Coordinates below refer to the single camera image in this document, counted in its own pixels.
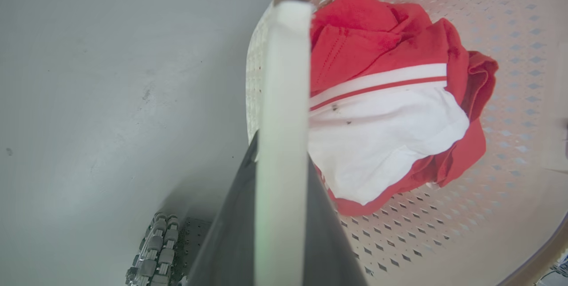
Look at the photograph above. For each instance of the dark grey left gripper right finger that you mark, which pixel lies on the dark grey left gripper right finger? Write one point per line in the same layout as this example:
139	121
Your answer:
326	250

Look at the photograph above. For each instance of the white perforated laundry basket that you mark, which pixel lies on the white perforated laundry basket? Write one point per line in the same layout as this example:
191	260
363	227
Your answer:
488	215

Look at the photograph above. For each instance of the red and white garment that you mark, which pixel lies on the red and white garment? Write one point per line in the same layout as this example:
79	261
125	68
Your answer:
381	135

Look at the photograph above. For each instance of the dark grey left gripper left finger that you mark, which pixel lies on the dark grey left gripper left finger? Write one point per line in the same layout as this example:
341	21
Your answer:
230	237

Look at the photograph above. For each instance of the grey perforated robot base plate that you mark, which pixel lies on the grey perforated robot base plate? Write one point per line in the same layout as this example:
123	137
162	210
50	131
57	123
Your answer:
191	237

